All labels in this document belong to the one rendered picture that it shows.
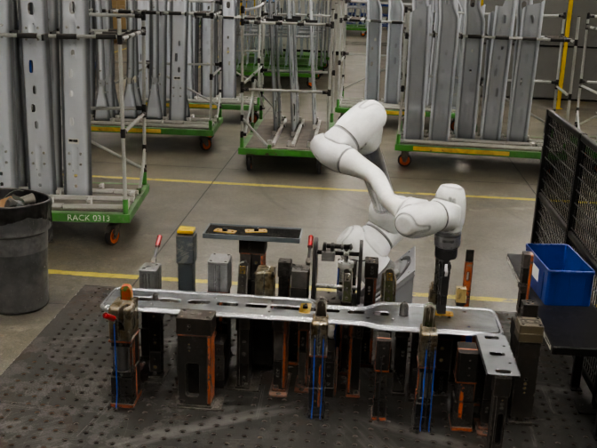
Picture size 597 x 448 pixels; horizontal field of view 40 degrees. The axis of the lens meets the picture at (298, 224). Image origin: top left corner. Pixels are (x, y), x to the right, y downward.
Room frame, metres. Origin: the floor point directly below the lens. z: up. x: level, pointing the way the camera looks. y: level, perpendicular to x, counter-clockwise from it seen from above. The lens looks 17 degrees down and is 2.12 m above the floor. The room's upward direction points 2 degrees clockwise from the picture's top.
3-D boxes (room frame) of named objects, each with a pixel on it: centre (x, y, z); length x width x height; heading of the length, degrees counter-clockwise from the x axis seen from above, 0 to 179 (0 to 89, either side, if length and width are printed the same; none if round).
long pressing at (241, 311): (2.65, -0.01, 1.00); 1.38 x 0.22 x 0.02; 86
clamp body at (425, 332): (2.42, -0.43, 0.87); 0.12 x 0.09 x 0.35; 176
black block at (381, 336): (2.47, -0.29, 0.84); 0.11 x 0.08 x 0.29; 176
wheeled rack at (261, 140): (9.68, 0.13, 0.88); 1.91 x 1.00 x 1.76; 177
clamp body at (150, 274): (2.87, 0.54, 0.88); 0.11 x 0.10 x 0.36; 176
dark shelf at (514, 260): (2.79, -0.95, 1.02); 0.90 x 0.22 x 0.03; 176
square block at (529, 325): (2.48, -0.76, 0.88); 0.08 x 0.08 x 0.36; 86
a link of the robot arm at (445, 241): (2.63, -0.50, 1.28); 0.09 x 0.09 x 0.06
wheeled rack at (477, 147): (9.62, -2.07, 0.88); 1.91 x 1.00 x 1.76; 83
